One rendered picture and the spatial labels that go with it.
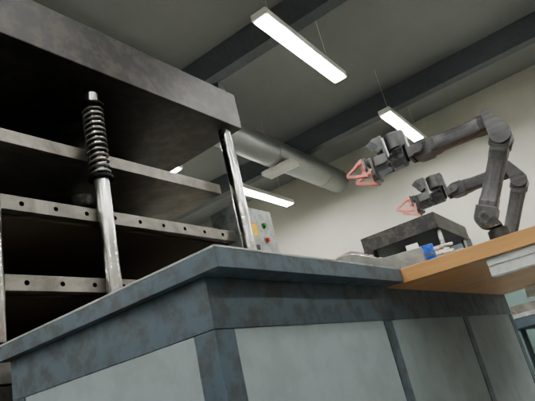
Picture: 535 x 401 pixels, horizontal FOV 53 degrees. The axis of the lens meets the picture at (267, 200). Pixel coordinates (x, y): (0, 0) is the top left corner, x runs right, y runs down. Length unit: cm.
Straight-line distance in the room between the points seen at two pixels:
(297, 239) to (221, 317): 902
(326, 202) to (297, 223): 70
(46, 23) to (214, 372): 152
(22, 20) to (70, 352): 122
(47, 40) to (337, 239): 792
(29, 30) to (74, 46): 17
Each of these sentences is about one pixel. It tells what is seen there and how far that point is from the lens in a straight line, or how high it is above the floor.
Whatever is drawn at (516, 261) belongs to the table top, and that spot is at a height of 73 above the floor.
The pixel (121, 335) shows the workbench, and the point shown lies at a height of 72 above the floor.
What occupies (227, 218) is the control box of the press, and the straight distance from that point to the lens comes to 264.
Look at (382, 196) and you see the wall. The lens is 928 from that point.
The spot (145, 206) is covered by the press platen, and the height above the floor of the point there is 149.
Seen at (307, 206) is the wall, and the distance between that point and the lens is 991.
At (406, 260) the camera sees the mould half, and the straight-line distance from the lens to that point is 159.
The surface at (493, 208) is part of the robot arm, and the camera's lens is 176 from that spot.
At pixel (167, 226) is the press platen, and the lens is 215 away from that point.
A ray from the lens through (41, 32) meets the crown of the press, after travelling 208.
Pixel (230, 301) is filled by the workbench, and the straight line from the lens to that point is 95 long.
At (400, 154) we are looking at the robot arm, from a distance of 187.
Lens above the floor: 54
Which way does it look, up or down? 20 degrees up
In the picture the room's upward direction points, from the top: 14 degrees counter-clockwise
